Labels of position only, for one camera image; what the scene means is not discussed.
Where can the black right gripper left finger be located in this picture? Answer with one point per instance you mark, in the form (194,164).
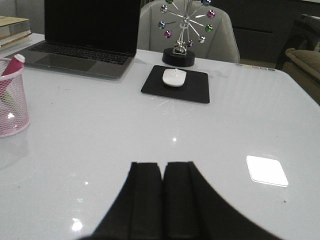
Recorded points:
(136,213)

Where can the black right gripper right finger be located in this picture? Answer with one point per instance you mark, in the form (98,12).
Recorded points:
(193,210)

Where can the green marker pen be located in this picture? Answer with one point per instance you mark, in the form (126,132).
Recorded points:
(6,98)

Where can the pink marker pen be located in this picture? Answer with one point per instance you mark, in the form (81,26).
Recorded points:
(15,64)

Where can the pink mesh pen holder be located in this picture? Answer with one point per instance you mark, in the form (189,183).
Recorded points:
(13,118)

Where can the black mouse pad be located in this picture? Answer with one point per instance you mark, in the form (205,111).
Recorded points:
(195,87)

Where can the white computer mouse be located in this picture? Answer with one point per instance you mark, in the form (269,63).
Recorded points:
(174,77)

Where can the ferris wheel desk ornament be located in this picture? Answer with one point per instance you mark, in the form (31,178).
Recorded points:
(179,55)

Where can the grey laptop computer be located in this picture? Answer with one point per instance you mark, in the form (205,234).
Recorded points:
(87,37)

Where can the beige sofa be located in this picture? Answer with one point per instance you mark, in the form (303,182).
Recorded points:
(304,67)

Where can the grey right armchair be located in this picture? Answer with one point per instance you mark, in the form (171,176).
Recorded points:
(156,32)

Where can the bottom book in stack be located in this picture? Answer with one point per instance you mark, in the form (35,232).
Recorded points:
(14,43)

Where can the book in stack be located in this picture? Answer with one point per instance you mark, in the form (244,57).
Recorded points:
(14,43)
(14,37)

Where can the middle book in stack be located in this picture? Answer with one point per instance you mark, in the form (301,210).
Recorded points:
(14,37)

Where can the yellow top book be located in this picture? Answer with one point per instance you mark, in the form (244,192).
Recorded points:
(11,25)

